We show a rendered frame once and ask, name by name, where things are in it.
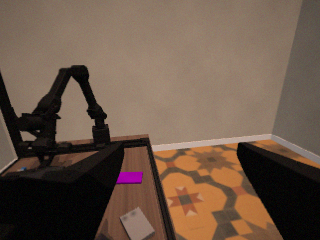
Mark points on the black rectangular bar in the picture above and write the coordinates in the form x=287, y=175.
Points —
x=102, y=237

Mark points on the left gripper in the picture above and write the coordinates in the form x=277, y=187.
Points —
x=64, y=146

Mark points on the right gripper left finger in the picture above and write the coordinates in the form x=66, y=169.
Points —
x=68, y=204

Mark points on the dark grey electronic appliance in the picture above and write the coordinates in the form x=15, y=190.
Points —
x=35, y=173

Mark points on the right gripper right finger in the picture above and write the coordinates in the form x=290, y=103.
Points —
x=288, y=189

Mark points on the magenta flat rectangular slab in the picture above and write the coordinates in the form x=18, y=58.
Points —
x=130, y=178

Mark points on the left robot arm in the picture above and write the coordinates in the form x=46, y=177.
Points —
x=42, y=119

